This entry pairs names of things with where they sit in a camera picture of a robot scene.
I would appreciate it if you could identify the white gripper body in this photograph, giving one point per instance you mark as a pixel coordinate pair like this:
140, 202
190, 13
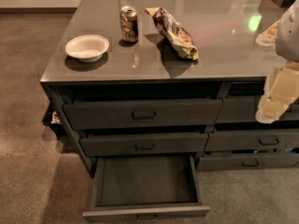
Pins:
288, 36

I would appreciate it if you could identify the brown chip bag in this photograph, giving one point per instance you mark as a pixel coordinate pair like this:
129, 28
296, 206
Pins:
179, 38

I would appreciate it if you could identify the dark grey drawer cabinet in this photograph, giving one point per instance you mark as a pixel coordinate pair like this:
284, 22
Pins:
230, 64

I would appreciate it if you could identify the white bowl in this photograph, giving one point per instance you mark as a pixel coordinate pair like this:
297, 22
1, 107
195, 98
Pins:
87, 48

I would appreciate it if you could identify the gold soda can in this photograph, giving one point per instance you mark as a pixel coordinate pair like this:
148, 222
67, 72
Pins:
128, 20

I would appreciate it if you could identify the black bin beside cabinet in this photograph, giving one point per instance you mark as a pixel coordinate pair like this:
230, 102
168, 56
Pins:
48, 121

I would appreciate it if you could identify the bottom right drawer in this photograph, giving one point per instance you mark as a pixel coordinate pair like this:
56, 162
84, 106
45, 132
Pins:
248, 161

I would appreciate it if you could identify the top right drawer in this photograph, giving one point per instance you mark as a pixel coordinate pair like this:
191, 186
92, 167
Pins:
243, 109

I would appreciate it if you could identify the middle right drawer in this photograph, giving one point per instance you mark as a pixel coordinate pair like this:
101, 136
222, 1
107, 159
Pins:
254, 139

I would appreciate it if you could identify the top left drawer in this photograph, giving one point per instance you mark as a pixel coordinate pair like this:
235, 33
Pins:
142, 113

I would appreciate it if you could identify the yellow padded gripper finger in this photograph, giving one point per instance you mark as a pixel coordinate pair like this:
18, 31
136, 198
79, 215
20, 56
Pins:
281, 89
267, 37

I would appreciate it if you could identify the open bottom left drawer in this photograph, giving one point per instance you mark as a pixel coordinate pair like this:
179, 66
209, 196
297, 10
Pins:
145, 189

